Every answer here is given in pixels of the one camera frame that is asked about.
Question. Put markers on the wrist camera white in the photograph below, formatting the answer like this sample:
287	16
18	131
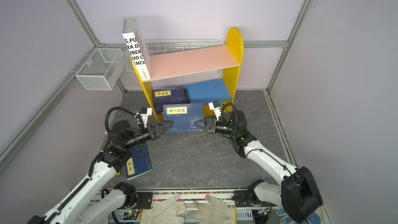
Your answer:
144	113
215	107

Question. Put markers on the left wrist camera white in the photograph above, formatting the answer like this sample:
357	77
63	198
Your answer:
144	113

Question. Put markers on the white wire rack basket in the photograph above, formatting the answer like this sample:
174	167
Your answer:
163	47

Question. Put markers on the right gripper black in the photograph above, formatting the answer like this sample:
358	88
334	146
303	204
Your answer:
212	122

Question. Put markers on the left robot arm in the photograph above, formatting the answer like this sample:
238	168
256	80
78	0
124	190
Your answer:
105	165

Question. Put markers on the blue booklet yellow label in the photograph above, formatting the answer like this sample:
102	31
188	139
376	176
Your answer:
183	117
139	163
158	107

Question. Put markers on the white mesh box basket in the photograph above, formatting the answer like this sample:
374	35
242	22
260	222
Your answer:
102	69

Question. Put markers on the white book black lettering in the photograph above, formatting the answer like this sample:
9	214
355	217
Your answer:
137	48

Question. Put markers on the blue dotted glove right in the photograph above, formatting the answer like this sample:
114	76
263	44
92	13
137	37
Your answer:
314	218

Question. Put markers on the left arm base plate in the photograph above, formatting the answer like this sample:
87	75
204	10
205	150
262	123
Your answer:
140	199

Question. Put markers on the white work glove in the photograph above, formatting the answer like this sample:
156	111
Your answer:
215	213
165	212

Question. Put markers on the yellow pink blue bookshelf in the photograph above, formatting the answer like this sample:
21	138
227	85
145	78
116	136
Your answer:
228	57

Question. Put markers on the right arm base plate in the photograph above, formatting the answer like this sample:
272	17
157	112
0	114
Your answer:
247	198

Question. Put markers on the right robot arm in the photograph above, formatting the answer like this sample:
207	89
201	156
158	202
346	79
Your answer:
296	190

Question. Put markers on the white work glove centre left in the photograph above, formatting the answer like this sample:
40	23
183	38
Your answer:
165	212

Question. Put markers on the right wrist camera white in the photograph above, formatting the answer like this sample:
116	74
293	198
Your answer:
215	107

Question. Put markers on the white work glove centre right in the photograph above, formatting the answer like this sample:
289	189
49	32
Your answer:
215	213

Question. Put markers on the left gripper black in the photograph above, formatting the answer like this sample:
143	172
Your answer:
153	128

